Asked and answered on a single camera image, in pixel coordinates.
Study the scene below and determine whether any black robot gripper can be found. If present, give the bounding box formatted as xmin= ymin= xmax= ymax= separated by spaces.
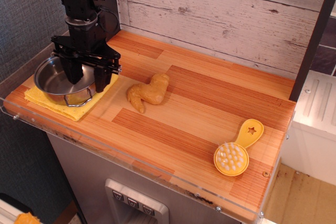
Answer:
xmin=51 ymin=24 xmax=121 ymax=93

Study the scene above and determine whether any stainless steel pot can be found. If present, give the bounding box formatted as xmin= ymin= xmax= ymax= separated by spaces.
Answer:
xmin=34 ymin=56 xmax=96 ymax=107

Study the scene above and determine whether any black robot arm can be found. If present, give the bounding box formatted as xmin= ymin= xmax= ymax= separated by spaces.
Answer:
xmin=51 ymin=0 xmax=121 ymax=93

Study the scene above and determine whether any toy chicken wing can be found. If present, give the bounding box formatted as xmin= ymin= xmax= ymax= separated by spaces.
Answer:
xmin=127 ymin=73 xmax=170 ymax=113

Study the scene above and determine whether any yellow round brush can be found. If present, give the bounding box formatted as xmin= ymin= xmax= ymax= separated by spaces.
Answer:
xmin=214 ymin=119 xmax=264 ymax=177

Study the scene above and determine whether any yellow folded cloth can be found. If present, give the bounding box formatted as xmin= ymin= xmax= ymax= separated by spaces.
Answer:
xmin=24 ymin=73 xmax=119 ymax=122

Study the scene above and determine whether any grey toy fridge cabinet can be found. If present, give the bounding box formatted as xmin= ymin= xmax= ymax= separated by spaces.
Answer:
xmin=48 ymin=134 xmax=238 ymax=223

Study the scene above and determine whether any silver dispenser button panel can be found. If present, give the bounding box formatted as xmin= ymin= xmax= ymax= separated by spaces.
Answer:
xmin=105 ymin=178 xmax=170 ymax=223

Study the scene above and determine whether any orange object bottom left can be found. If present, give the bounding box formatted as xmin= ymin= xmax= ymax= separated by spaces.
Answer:
xmin=14 ymin=212 xmax=41 ymax=224

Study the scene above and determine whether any clear acrylic table guard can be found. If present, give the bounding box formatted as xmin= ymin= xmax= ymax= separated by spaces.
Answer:
xmin=1 ymin=31 xmax=295 ymax=223

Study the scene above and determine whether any white plastic furniture piece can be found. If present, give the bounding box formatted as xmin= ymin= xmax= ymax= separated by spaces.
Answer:
xmin=280 ymin=71 xmax=335 ymax=185

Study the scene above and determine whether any dark right frame post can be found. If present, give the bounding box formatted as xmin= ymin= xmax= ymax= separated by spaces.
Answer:
xmin=289 ymin=0 xmax=335 ymax=102

